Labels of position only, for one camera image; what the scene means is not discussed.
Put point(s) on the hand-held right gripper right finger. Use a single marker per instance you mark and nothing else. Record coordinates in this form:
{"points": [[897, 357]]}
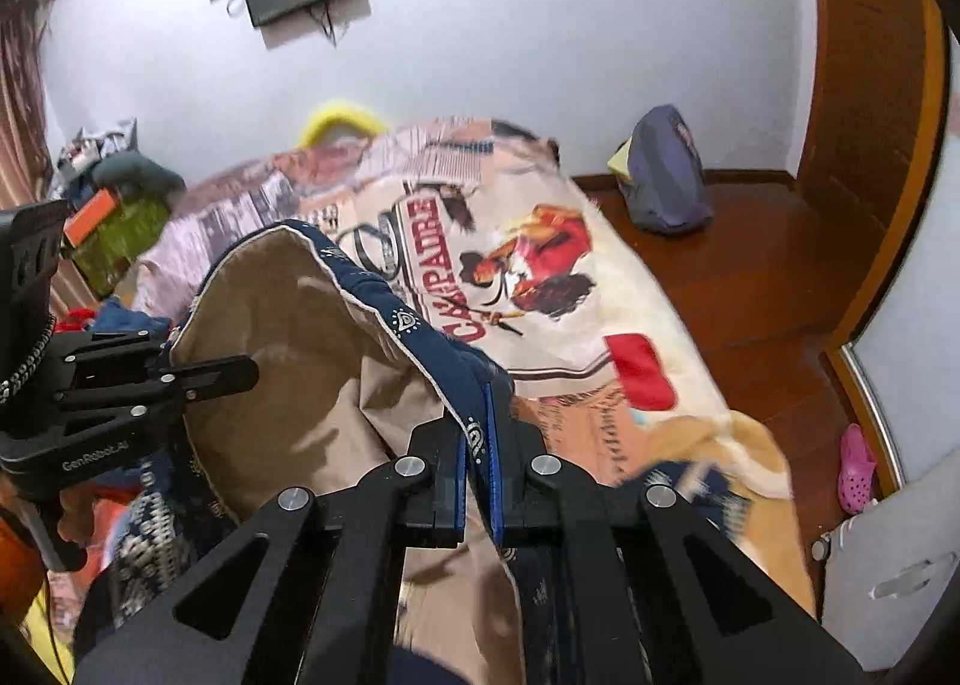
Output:
{"points": [[493, 467]]}

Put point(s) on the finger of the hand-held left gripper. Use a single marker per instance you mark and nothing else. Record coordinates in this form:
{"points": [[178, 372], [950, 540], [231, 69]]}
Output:
{"points": [[112, 347], [217, 371]]}

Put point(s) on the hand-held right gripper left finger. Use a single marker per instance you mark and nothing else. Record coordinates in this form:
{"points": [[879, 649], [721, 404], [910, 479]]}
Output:
{"points": [[457, 475]]}

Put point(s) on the navy patterned hooded jacket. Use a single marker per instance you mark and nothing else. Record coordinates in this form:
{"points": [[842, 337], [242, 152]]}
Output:
{"points": [[300, 325]]}

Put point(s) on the folded blue garment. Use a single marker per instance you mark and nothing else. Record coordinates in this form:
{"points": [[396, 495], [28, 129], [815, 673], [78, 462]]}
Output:
{"points": [[124, 317]]}

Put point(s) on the red fuzzy garment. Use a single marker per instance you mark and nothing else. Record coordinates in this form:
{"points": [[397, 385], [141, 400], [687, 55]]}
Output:
{"points": [[79, 319]]}

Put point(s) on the orange box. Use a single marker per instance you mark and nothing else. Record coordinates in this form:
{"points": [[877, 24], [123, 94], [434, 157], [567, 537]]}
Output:
{"points": [[94, 216]]}

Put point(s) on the green patterned cloth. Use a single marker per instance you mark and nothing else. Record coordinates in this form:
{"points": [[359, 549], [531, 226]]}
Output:
{"points": [[124, 242]]}

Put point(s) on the grey pillow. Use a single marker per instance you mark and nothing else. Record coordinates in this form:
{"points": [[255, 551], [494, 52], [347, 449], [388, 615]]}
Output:
{"points": [[139, 171]]}

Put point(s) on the striped red curtain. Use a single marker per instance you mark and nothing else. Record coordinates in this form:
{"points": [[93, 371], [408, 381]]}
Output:
{"points": [[19, 93]]}

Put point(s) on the printed blanket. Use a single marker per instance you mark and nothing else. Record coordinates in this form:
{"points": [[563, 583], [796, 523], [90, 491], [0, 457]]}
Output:
{"points": [[600, 295]]}

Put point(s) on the yellow garment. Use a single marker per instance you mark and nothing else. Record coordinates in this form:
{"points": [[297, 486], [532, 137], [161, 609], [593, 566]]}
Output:
{"points": [[58, 647]]}

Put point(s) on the grey blue backpack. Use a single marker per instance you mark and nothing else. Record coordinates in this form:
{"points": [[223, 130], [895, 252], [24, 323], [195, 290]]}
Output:
{"points": [[667, 175]]}

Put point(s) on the pink clog shoe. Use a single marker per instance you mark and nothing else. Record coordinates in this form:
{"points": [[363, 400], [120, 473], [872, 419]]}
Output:
{"points": [[855, 467]]}

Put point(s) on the brown wooden door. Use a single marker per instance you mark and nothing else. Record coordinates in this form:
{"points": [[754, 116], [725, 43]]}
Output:
{"points": [[862, 55]]}

